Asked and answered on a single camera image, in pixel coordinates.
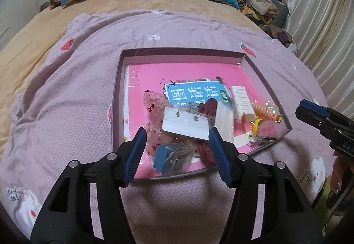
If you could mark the blue box in clear packet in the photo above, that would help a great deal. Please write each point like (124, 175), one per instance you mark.
(163, 158)

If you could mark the white curtain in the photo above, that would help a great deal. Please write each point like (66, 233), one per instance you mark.
(326, 25)

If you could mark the purple printed blanket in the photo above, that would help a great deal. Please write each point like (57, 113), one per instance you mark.
(83, 67)

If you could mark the person's right hand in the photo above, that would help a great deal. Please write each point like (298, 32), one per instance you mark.
(336, 175)

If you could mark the green fuzzy clothing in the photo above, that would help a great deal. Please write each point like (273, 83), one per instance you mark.
(323, 210)

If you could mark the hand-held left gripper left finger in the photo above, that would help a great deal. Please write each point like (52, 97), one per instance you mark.
(135, 155)

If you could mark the red ridged hair accessory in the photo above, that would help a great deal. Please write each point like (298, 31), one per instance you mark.
(206, 151)

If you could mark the pink mesh bow hair accessory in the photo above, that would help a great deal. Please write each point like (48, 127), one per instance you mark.
(155, 100)

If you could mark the white card packet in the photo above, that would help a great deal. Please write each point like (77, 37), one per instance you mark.
(225, 122)
(182, 122)

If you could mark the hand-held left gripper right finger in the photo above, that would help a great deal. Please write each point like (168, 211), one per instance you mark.
(220, 155)

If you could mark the yellow bed sheet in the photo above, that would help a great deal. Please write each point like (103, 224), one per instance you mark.
(110, 3)

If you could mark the white wardrobe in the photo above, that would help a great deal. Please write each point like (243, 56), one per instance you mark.
(13, 6)

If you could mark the white hair clip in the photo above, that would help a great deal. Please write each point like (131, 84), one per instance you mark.
(242, 100)

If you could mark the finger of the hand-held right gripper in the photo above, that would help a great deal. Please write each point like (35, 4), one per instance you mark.
(309, 118)
(315, 108)

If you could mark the pink fuzzy hair accessory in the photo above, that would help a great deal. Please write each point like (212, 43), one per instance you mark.
(268, 129)

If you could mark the pink tray box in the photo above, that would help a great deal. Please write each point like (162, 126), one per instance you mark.
(117, 94)

